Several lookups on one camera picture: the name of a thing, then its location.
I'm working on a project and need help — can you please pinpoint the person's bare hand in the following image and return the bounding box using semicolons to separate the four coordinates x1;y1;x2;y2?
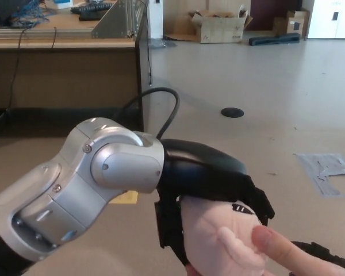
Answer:
185;225;345;276

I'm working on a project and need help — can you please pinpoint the pink plush dumpling with sunglasses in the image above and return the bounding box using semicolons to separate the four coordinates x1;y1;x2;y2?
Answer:
178;196;270;276

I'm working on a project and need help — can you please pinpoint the flat cardboard sheet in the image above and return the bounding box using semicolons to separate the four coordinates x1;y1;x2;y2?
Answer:
163;16;202;42

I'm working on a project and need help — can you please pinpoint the blue cable tangle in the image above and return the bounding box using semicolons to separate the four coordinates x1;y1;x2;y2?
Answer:
8;0;49;28

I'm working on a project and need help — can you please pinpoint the black round floor cover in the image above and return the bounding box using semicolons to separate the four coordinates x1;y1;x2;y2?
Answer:
221;107;244;118

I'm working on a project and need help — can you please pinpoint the black robot wrist cable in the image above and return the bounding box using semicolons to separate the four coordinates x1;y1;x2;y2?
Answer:
114;87;181;139

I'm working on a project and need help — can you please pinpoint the thin black hanging cable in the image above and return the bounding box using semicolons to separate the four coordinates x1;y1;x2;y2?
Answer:
145;2;154;87

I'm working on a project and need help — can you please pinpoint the long black desk cable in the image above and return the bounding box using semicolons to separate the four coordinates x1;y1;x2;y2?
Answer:
5;27;28;110

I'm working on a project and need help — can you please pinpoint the clear plastic bag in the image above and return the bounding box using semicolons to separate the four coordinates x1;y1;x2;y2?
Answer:
151;39;177;49

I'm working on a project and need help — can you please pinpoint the dark red door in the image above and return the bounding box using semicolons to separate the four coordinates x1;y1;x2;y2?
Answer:
248;0;302;32

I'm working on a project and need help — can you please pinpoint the large open cardboard box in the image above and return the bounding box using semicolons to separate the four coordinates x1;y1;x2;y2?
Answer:
189;8;253;44

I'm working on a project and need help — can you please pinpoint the white pillar panel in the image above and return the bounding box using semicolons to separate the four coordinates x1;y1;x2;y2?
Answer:
148;0;164;39

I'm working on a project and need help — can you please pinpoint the black wrist watch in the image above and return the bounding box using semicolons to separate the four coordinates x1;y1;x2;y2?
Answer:
292;240;345;271

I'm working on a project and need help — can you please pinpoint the small cardboard box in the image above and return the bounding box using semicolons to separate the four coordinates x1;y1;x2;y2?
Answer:
273;8;311;38

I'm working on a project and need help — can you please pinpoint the black keyboard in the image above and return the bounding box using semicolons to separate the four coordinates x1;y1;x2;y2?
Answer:
79;11;105;21
70;2;115;14

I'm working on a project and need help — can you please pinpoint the grey tape patch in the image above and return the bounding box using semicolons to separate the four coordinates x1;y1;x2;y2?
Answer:
293;152;345;200

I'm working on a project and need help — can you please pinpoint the black monitor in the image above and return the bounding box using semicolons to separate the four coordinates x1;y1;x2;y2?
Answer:
0;0;32;26

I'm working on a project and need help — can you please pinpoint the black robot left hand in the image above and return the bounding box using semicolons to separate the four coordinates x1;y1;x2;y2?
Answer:
154;139;276;267

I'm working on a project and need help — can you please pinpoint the white cabinet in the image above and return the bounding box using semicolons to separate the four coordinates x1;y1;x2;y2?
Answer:
308;0;345;39

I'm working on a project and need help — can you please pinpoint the wooden desk with dark panels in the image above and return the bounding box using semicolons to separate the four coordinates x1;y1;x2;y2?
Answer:
0;8;152;139

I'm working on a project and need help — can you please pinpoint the dark bag on floor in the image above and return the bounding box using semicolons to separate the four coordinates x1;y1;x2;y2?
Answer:
248;32;301;46

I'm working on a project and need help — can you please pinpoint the yellow paper sheet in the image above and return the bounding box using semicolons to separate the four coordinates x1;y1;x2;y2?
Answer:
108;191;139;205

